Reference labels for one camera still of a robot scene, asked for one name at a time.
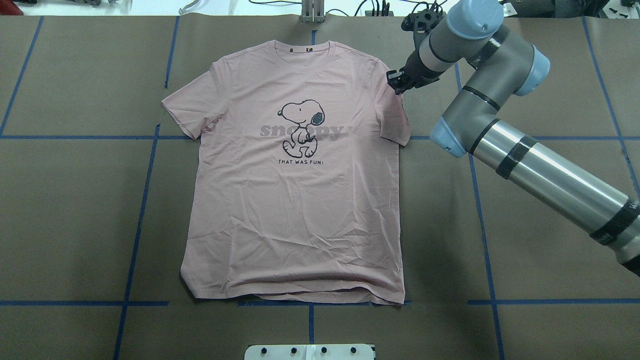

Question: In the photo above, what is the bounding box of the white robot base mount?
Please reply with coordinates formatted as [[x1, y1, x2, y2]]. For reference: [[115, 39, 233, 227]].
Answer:
[[243, 342, 377, 360]]

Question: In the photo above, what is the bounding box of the pink Snoopy t-shirt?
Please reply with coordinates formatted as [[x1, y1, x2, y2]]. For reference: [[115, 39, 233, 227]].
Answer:
[[161, 40, 411, 305]]

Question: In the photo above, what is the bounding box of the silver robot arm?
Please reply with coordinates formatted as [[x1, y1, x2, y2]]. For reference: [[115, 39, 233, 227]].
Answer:
[[386, 0, 640, 275]]

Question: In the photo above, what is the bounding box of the aluminium frame post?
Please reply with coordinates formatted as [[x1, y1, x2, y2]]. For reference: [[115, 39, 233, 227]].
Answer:
[[300, 0, 326, 24]]

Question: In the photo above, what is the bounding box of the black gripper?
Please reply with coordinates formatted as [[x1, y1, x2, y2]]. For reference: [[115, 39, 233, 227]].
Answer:
[[386, 10, 444, 95]]

